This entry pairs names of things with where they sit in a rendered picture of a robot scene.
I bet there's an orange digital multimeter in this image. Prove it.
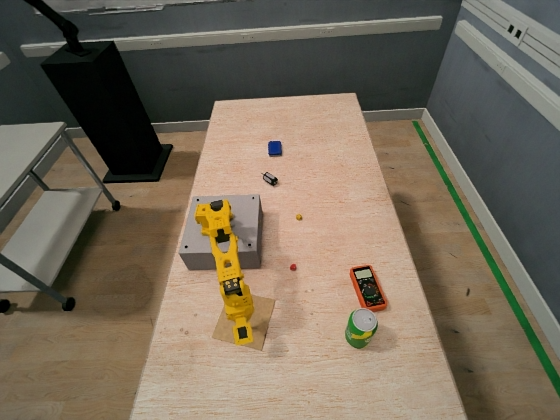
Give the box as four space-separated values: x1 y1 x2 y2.
349 265 387 312

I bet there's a blue flat block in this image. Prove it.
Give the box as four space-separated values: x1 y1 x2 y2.
268 141 282 157

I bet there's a tan mat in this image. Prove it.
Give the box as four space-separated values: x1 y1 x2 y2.
212 294 275 351

